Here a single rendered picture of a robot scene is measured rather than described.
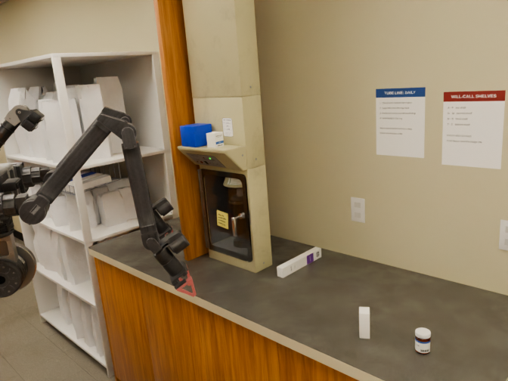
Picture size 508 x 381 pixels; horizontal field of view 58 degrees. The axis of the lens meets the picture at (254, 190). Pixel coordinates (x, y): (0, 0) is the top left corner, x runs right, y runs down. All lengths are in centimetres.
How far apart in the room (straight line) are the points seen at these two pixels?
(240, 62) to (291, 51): 43
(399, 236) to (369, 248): 17
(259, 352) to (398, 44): 129
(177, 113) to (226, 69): 34
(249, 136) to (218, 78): 27
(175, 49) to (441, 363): 159
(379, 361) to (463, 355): 25
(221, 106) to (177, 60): 32
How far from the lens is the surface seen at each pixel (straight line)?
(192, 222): 222
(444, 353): 156
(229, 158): 183
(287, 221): 242
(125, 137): 151
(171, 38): 213
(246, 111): 188
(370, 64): 200
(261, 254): 205
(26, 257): 201
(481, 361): 155
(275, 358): 174
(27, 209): 158
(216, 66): 196
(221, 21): 193
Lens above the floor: 179
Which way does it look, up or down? 14 degrees down
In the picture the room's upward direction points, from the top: 4 degrees counter-clockwise
